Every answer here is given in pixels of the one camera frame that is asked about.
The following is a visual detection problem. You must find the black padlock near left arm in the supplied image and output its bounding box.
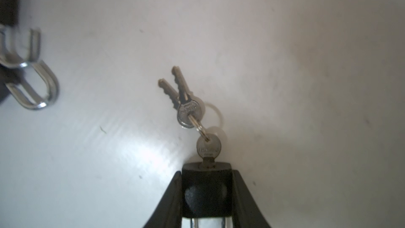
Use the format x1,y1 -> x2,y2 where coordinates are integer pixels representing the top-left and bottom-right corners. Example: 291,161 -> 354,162
1,0 -> 41,69

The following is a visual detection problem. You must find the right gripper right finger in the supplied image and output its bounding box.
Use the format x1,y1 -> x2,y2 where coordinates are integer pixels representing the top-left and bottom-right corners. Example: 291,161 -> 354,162
232,170 -> 271,228

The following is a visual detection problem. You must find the black padlock lower left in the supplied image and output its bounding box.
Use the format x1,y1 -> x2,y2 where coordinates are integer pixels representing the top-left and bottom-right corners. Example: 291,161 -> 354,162
1,61 -> 60,110

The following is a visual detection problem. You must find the black padlock with keys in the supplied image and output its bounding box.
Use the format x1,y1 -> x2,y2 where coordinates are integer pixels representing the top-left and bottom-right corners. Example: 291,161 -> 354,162
158,66 -> 232,226

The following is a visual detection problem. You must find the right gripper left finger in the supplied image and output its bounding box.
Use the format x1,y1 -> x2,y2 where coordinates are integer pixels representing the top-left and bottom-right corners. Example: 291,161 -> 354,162
144,171 -> 183,228

